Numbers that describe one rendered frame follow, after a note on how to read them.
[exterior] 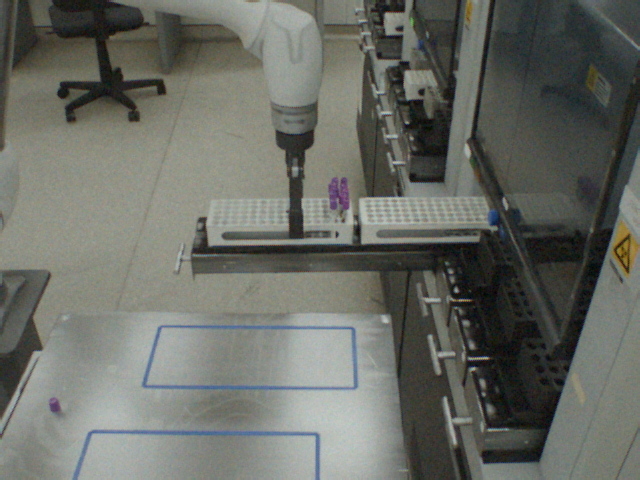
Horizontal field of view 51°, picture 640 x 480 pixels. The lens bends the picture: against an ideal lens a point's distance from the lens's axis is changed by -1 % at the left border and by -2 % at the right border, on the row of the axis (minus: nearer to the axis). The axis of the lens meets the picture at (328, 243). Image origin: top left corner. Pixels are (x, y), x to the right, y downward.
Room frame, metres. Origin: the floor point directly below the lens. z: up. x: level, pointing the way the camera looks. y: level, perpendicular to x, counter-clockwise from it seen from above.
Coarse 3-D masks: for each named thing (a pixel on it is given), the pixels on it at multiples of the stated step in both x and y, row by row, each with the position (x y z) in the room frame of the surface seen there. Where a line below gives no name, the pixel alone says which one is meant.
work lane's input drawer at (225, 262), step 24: (360, 240) 1.15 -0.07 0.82; (192, 264) 1.10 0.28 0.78; (216, 264) 1.11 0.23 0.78; (240, 264) 1.11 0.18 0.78; (264, 264) 1.11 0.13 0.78; (288, 264) 1.11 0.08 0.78; (312, 264) 1.12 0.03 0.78; (336, 264) 1.12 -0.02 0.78; (360, 264) 1.12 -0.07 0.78; (384, 264) 1.12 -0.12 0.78; (408, 264) 1.13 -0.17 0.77; (432, 264) 1.13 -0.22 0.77
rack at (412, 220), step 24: (360, 216) 1.18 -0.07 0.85; (384, 216) 1.17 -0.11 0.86; (408, 216) 1.18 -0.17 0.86; (432, 216) 1.18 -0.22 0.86; (456, 216) 1.18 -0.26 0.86; (480, 216) 1.17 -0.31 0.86; (384, 240) 1.14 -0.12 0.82; (408, 240) 1.14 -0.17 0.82; (432, 240) 1.15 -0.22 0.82; (456, 240) 1.15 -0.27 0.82
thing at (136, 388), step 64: (64, 320) 0.89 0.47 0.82; (128, 320) 0.89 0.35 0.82; (192, 320) 0.90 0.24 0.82; (256, 320) 0.90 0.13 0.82; (320, 320) 0.90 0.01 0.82; (384, 320) 0.90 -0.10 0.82; (64, 384) 0.74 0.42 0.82; (128, 384) 0.74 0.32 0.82; (192, 384) 0.74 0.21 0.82; (256, 384) 0.75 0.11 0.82; (320, 384) 0.75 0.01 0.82; (384, 384) 0.75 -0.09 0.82; (0, 448) 0.61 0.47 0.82; (64, 448) 0.62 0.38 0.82; (128, 448) 0.62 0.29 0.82; (192, 448) 0.62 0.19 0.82; (256, 448) 0.62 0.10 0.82; (320, 448) 0.63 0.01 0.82; (384, 448) 0.63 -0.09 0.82
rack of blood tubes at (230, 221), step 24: (216, 216) 1.16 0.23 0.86; (240, 216) 1.16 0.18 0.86; (264, 216) 1.17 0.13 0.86; (312, 216) 1.17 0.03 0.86; (216, 240) 1.12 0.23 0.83; (240, 240) 1.13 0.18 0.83; (264, 240) 1.13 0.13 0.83; (288, 240) 1.13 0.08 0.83; (312, 240) 1.13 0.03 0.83; (336, 240) 1.13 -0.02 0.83
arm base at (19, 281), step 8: (8, 280) 1.12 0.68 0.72; (16, 280) 1.12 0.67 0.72; (24, 280) 1.13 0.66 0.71; (0, 288) 1.05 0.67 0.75; (8, 288) 1.09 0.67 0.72; (16, 288) 1.10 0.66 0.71; (0, 296) 1.04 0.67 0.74; (8, 296) 1.06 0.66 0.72; (16, 296) 1.09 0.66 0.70; (0, 304) 1.03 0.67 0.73; (8, 304) 1.05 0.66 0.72; (0, 312) 1.02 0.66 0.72; (8, 312) 1.03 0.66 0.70; (0, 320) 1.00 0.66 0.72; (0, 328) 0.98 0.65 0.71
